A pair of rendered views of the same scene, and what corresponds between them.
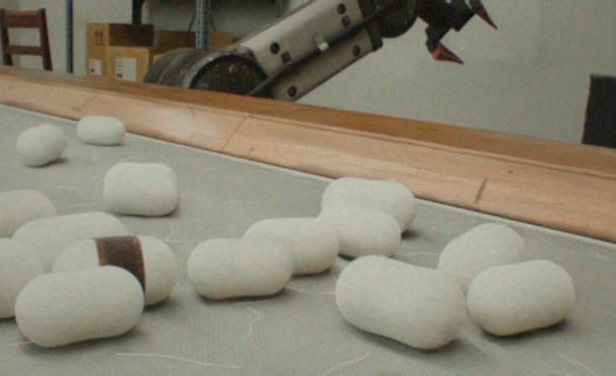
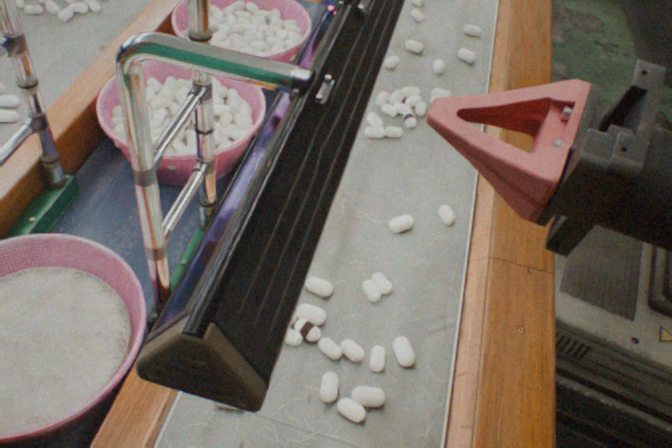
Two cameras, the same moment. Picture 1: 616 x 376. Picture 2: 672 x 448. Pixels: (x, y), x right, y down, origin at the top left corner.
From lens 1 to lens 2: 0.64 m
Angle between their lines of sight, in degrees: 56
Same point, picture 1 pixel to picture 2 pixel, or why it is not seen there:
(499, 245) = (362, 397)
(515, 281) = (343, 406)
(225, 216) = (386, 314)
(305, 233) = (351, 352)
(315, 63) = not seen: outside the picture
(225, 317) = (316, 356)
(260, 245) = (331, 349)
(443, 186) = (462, 360)
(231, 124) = (482, 254)
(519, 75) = not seen: outside the picture
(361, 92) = not seen: outside the picture
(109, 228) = (317, 318)
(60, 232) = (305, 313)
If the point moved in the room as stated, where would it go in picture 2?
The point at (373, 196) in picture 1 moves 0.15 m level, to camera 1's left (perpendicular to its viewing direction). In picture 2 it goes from (399, 352) to (337, 261)
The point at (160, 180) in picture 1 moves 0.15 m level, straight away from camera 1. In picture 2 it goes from (372, 294) to (448, 242)
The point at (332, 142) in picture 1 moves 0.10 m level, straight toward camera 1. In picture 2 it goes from (477, 304) to (414, 331)
